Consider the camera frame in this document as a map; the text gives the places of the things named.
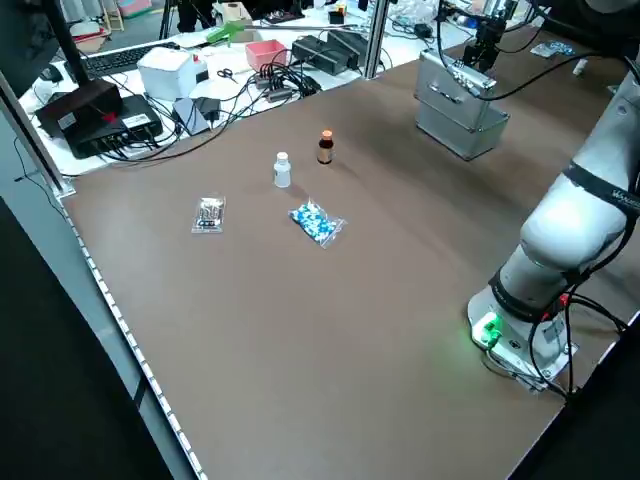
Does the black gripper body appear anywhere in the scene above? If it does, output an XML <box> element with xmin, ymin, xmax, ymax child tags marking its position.
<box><xmin>472</xmin><ymin>22</ymin><xmax>506</xmax><ymax>54</ymax></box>

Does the silver aluminium medical case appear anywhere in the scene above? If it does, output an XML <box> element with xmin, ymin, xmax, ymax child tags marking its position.
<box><xmin>413</xmin><ymin>48</ymin><xmax>511</xmax><ymax>162</ymax></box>

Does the black tray box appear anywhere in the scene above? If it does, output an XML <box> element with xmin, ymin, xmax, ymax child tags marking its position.
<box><xmin>327</xmin><ymin>30</ymin><xmax>374</xmax><ymax>65</ymax></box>
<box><xmin>291</xmin><ymin>34</ymin><xmax>351</xmax><ymax>76</ymax></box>

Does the white box device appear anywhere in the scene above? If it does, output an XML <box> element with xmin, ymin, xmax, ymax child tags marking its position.
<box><xmin>136</xmin><ymin>46</ymin><xmax>211</xmax><ymax>101</ymax></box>

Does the brown bottle orange cap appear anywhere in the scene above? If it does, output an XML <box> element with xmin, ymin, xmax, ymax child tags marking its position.
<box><xmin>316</xmin><ymin>128</ymin><xmax>335</xmax><ymax>167</ymax></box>

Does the black usb hub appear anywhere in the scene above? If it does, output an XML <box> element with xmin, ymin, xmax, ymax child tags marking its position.
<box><xmin>252</xmin><ymin>62</ymin><xmax>322</xmax><ymax>104</ymax></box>

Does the pink plastic bin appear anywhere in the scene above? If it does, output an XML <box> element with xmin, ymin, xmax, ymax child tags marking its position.
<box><xmin>243</xmin><ymin>39</ymin><xmax>289</xmax><ymax>74</ymax></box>

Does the clear bottle white cap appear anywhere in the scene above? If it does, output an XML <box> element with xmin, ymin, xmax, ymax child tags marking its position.
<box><xmin>272</xmin><ymin>151</ymin><xmax>293</xmax><ymax>190</ymax></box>

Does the green plastic tool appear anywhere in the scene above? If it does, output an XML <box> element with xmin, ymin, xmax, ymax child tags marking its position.
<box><xmin>203</xmin><ymin>20</ymin><xmax>254</xmax><ymax>49</ymax></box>

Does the black plug adapter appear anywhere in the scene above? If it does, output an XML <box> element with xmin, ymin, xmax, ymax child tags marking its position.
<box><xmin>192</xmin><ymin>95</ymin><xmax>222</xmax><ymax>127</ymax></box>

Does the grey flat pouch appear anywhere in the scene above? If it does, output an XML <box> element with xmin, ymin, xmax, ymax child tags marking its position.
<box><xmin>172</xmin><ymin>98</ymin><xmax>211</xmax><ymax>136</ymax></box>

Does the clear packet of brown vials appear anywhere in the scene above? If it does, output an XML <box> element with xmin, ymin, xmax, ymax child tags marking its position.
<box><xmin>191</xmin><ymin>193</ymin><xmax>227</xmax><ymax>236</ymax></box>

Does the black flat network device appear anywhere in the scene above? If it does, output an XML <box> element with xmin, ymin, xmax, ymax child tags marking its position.
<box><xmin>64</xmin><ymin>94</ymin><xmax>164</xmax><ymax>160</ymax></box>

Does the black keyboard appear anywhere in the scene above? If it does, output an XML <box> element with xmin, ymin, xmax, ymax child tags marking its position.
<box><xmin>79</xmin><ymin>42</ymin><xmax>181</xmax><ymax>82</ymax></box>

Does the wooden stool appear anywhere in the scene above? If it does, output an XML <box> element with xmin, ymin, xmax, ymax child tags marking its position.
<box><xmin>98</xmin><ymin>0</ymin><xmax>127</xmax><ymax>34</ymax></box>

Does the black monitor stand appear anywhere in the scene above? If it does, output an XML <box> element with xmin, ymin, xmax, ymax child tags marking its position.
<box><xmin>34</xmin><ymin>0</ymin><xmax>126</xmax><ymax>137</ymax></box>

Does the black monitor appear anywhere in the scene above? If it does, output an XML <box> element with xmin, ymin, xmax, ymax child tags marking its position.
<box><xmin>0</xmin><ymin>0</ymin><xmax>64</xmax><ymax>97</ymax></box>

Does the aluminium frame post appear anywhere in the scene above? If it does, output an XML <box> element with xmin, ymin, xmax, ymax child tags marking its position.
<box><xmin>362</xmin><ymin>0</ymin><xmax>392</xmax><ymax>80</ymax></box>

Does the black base cable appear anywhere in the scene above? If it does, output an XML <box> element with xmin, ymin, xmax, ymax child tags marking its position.
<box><xmin>528</xmin><ymin>239</ymin><xmax>632</xmax><ymax>401</ymax></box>

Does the aluminium corner post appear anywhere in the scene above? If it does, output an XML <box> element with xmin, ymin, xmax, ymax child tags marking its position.
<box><xmin>0</xmin><ymin>69</ymin><xmax>77</xmax><ymax>199</ymax></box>

